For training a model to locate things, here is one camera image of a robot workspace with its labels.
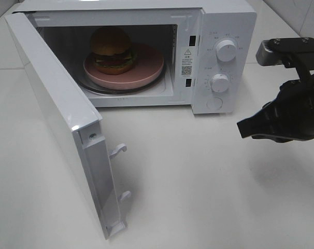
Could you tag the white timer knob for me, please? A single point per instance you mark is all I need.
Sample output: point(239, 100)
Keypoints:
point(219, 83)

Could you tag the round white door button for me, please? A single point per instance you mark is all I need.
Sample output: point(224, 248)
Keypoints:
point(214, 103)

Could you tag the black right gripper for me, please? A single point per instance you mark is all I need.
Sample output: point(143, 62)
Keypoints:
point(283, 120)

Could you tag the white microwave door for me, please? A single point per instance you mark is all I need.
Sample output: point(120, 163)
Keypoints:
point(74, 122)

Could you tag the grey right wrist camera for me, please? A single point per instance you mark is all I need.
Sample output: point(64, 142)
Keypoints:
point(265, 56)

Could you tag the upper white power knob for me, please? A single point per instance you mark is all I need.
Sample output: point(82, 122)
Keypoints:
point(226, 50)

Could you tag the pink round plate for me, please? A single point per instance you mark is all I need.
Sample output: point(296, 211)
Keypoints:
point(146, 69)

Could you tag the white microwave oven body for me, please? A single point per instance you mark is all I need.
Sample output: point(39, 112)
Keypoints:
point(185, 32)

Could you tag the burger with lettuce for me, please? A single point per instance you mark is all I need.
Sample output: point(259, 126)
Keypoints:
point(111, 50)

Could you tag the glass microwave turntable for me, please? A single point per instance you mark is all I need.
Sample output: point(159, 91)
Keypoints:
point(157, 86)

